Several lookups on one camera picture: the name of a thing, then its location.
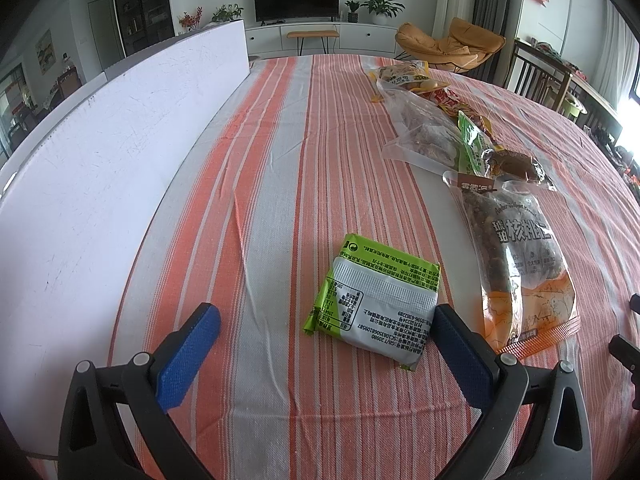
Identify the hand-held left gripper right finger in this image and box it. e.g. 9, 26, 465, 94
430, 304, 593, 480

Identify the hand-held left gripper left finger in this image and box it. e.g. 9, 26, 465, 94
59, 302, 222, 480

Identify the green silver snack packet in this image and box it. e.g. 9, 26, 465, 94
301, 233, 442, 372

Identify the brown walnut snack bag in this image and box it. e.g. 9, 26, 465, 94
442, 170, 582, 359

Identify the brown bread packet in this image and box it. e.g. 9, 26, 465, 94
482, 146, 558, 193

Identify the white cardboard box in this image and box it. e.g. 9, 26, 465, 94
0, 18, 251, 461

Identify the green yellow snack packet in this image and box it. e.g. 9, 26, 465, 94
457, 110, 496, 176

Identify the clear bag of brown snacks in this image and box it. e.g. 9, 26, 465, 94
382, 87, 468, 168

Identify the yellow red-label snack packet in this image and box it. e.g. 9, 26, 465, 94
415, 80, 493, 133

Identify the yellow clear snack packet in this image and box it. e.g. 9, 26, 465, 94
369, 60, 431, 92

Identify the orange striped tablecloth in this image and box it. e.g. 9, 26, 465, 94
107, 54, 640, 480

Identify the dark wooden chair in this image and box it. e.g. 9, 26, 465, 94
505, 39, 573, 111

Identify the balcony window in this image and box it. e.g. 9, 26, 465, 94
0, 65, 31, 156

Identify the orange lounge chair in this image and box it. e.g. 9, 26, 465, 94
395, 17, 507, 73

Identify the white door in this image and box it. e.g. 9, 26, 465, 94
87, 0, 126, 61

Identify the white television cabinet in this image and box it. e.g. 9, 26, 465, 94
245, 21, 408, 58

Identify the leafy green potted plant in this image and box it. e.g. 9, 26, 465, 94
212, 4, 245, 23

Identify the wooden stool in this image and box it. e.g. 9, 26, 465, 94
286, 29, 341, 57

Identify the black glass cabinet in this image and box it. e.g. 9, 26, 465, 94
111, 0, 173, 58

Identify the large plant in white pot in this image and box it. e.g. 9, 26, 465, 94
361, 0, 405, 25

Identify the black television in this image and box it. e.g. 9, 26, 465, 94
252, 0, 341, 25

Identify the framed wall picture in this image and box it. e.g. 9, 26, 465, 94
35, 29, 54, 66

